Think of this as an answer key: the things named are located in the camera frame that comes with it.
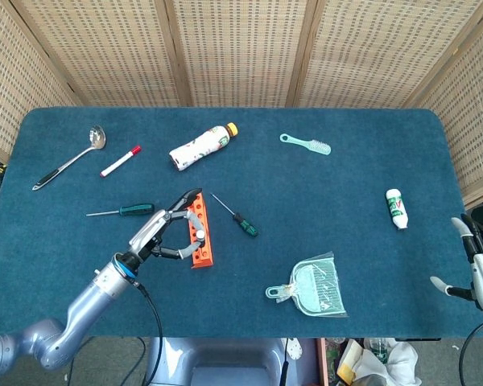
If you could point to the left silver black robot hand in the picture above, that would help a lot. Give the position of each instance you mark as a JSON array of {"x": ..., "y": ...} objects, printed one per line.
[{"x": 149, "y": 231}]

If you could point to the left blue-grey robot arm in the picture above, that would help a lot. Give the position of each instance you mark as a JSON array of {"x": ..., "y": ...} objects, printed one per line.
[{"x": 84, "y": 309}]

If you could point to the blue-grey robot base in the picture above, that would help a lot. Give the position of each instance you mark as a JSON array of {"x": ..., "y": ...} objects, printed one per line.
[{"x": 217, "y": 362}]

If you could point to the orange tool rack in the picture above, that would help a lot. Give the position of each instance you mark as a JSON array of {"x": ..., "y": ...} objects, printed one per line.
[{"x": 203, "y": 257}]

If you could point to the white marker with red cap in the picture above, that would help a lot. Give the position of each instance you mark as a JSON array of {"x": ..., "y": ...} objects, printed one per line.
[{"x": 116, "y": 164}]

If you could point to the white printed bottle yellow cap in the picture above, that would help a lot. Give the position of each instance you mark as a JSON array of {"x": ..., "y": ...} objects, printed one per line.
[{"x": 197, "y": 149}]

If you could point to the small white green bottle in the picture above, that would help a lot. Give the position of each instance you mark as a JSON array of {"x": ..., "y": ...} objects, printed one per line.
[{"x": 396, "y": 209}]

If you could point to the white plastic bag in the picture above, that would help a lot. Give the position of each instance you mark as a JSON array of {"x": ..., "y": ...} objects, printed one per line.
[{"x": 398, "y": 358}]

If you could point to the blue felt table cover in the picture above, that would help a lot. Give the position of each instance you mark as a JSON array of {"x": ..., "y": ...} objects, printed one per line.
[{"x": 306, "y": 201}]

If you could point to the mint dustpan in plastic bag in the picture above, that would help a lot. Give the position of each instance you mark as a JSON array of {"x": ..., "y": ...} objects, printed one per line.
[{"x": 318, "y": 289}]

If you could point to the red-brown box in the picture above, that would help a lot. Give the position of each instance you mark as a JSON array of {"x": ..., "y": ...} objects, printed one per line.
[{"x": 323, "y": 362}]

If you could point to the white perforated plate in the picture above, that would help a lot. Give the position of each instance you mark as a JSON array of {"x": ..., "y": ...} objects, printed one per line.
[{"x": 294, "y": 349}]

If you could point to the mint green plastic brush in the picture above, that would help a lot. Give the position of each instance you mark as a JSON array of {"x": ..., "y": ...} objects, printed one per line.
[{"x": 316, "y": 145}]

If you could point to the woven wicker folding screen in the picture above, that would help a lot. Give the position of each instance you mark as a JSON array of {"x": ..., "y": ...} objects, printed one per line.
[{"x": 241, "y": 48}]

